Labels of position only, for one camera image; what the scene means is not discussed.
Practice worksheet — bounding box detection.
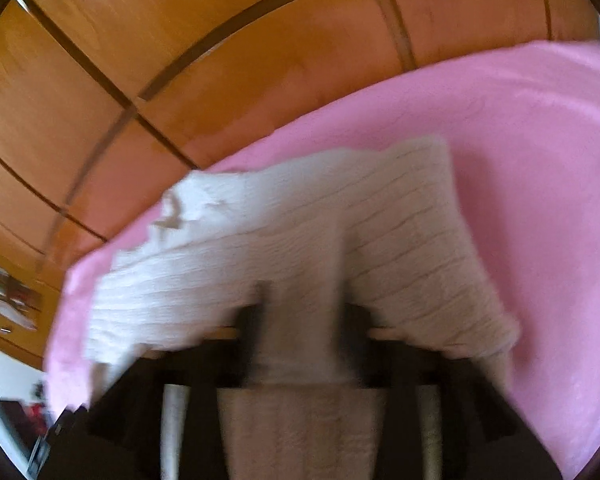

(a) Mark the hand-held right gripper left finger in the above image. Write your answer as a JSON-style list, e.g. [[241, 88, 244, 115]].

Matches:
[[50, 305, 276, 480]]

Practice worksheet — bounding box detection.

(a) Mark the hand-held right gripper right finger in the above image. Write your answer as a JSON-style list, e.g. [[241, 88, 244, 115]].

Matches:
[[341, 306, 566, 480]]

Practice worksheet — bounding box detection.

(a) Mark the wooden panelled wardrobe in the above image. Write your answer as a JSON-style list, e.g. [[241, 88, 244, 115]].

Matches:
[[0, 0, 600, 361]]

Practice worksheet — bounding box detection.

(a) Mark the shelf with books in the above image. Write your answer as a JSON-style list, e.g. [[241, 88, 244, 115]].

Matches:
[[0, 255, 43, 333]]

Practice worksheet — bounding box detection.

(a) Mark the white knitted sweater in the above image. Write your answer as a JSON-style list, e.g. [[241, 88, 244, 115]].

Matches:
[[82, 134, 523, 480]]

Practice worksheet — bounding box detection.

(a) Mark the dark furniture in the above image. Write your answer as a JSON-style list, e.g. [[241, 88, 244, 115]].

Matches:
[[0, 385, 88, 479]]

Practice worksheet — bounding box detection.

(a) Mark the pink bed cover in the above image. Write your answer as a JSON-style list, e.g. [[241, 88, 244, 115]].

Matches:
[[45, 40, 600, 480]]

